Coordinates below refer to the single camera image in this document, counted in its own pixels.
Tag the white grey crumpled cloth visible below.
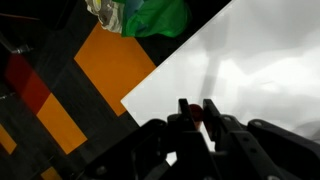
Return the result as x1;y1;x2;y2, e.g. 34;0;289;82
84;0;126;35

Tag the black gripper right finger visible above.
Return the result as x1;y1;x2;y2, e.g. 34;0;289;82
202;98;320;180

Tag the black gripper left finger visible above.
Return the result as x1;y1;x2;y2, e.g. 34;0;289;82
79;98;223;180

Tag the red marker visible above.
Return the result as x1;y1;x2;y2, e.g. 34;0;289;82
188;103;205;131

